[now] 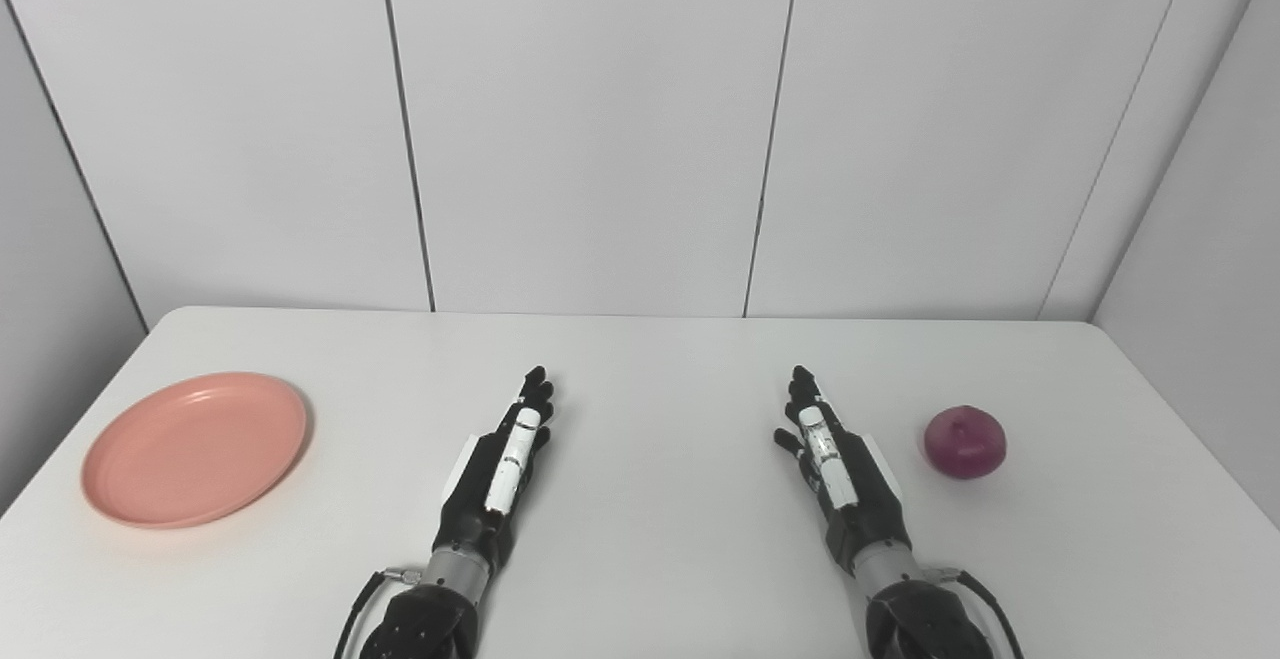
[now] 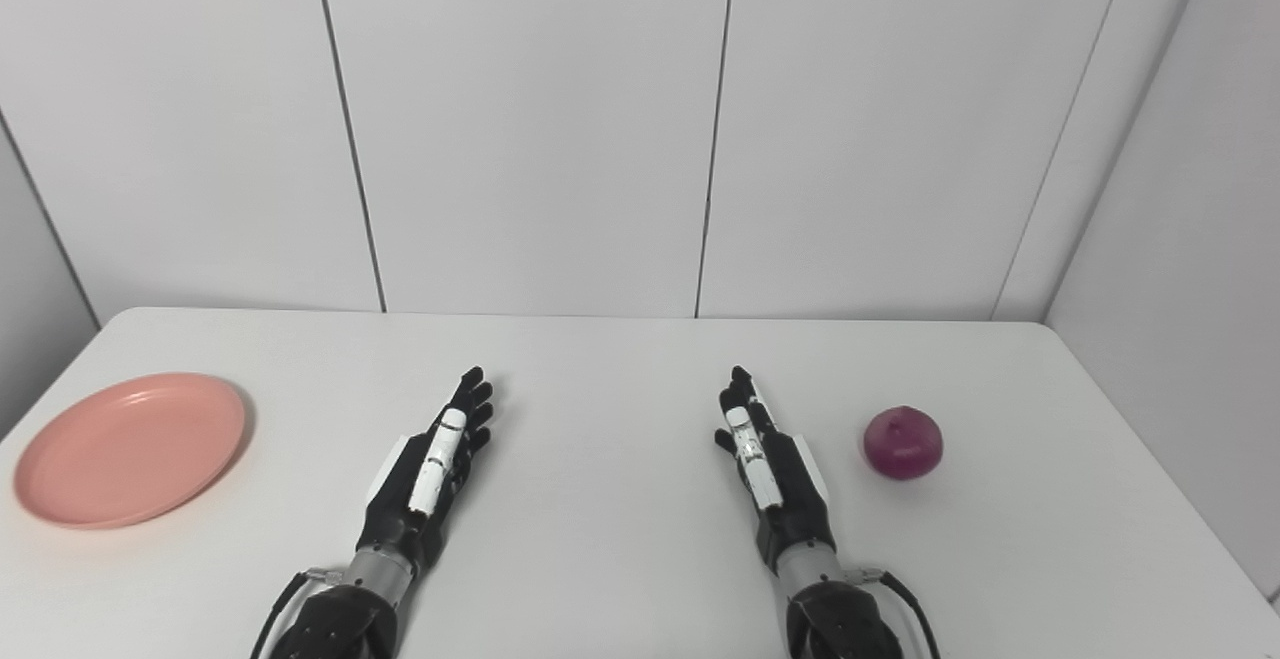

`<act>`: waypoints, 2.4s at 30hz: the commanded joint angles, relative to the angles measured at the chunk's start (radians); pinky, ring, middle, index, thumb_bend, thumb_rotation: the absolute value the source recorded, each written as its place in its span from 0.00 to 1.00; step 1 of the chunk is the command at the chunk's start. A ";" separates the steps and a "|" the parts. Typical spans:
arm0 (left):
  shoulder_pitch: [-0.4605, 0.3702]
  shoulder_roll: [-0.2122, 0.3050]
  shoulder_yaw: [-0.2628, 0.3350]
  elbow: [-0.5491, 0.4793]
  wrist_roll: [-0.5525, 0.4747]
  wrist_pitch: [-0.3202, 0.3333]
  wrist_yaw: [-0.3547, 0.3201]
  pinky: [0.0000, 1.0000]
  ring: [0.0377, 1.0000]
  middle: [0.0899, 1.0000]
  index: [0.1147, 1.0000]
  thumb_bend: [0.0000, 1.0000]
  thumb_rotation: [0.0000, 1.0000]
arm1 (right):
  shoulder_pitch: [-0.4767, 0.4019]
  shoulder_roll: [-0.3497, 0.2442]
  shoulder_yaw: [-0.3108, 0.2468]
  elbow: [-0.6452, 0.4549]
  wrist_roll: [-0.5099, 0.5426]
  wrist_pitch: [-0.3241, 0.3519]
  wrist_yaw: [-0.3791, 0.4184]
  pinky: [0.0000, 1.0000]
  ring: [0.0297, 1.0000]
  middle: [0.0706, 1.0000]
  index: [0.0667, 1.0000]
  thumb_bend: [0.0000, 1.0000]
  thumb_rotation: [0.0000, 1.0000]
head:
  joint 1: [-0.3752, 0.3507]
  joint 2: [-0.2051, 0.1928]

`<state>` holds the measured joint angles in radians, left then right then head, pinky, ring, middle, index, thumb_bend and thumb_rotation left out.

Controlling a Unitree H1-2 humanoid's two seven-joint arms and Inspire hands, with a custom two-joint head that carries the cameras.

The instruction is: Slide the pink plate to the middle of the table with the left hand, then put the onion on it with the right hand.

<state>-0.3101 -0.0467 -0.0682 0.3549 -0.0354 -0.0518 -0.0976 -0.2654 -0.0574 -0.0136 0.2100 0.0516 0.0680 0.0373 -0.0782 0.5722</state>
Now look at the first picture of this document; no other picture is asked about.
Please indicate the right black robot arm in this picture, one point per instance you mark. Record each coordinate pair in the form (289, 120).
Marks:
(920, 619)

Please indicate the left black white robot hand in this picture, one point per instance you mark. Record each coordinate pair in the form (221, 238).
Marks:
(480, 499)

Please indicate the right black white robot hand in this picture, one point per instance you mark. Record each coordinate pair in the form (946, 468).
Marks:
(860, 499)

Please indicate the purple red onion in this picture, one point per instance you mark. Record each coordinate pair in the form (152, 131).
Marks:
(963, 442)

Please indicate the pink round plate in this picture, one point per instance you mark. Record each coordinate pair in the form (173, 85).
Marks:
(195, 449)

